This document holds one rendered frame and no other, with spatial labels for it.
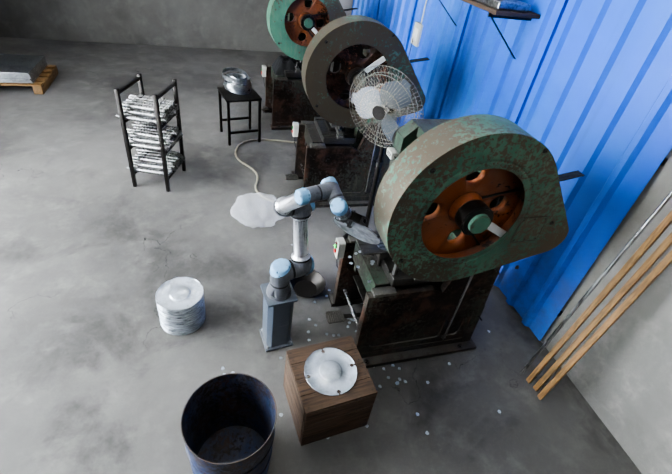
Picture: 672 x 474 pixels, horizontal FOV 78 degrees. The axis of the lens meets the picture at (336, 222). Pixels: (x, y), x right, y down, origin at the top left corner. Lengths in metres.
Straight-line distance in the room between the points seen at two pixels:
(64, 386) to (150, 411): 0.53
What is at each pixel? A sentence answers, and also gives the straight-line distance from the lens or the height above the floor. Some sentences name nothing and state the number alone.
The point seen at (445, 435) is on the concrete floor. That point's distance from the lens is 2.79.
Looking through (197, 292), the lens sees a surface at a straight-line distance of 2.89.
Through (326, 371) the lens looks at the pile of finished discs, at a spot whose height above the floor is 0.36.
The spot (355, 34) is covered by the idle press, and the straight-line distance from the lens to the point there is 3.28.
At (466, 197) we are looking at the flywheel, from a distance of 1.93.
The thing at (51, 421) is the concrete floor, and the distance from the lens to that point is 2.87.
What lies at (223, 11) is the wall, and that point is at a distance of 8.50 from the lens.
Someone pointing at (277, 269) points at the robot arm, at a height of 0.67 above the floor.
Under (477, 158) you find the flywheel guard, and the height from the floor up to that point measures 1.63.
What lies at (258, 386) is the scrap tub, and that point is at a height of 0.43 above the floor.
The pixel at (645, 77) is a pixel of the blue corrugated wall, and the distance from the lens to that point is 2.84.
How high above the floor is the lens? 2.35
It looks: 37 degrees down
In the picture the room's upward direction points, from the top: 9 degrees clockwise
